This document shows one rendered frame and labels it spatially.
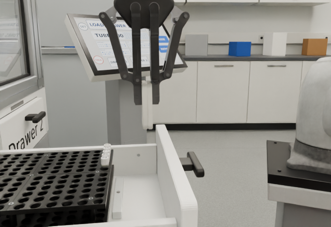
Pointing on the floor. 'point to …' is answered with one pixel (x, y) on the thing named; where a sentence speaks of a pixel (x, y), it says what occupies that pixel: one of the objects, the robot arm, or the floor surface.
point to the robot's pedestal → (300, 206)
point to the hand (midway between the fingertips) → (146, 104)
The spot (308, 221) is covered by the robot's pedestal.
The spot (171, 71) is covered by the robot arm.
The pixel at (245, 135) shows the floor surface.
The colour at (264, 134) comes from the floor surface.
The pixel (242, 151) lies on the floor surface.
